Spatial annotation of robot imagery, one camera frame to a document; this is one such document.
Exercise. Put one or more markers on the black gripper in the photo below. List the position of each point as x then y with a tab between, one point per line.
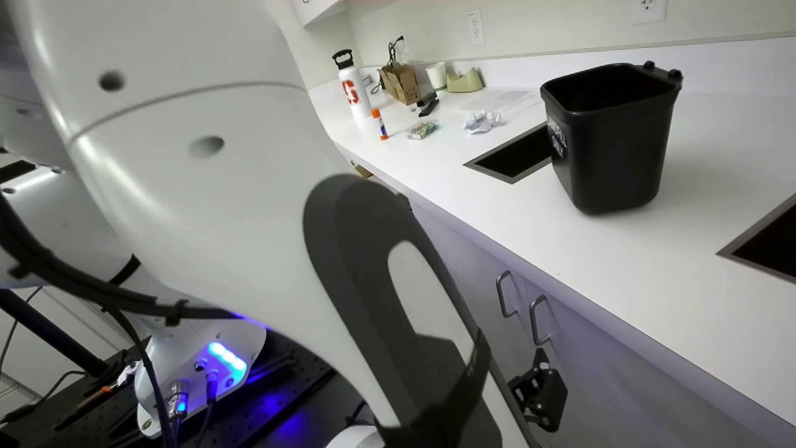
541	395

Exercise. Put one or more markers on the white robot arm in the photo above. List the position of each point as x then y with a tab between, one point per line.
199	146

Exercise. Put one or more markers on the crumpled clear plastic wrapper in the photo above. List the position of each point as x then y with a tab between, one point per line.
481	124

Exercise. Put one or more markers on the black plastic bin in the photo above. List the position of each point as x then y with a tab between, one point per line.
607	129

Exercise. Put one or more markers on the small green packet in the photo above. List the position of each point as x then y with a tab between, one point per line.
422	130

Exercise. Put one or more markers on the black stapler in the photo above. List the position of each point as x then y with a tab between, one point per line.
428	103

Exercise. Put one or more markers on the green tape dispenser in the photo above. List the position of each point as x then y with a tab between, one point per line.
471	80

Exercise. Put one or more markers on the orange capped glue stick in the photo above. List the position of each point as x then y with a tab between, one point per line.
382	125

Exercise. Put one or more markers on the white paper cup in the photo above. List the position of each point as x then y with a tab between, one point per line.
435	76

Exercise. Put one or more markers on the brown cardboard box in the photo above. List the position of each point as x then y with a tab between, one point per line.
401	83

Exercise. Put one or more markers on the white water bottle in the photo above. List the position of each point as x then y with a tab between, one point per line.
352	86

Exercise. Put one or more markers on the white wall outlet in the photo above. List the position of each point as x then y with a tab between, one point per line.
647	12

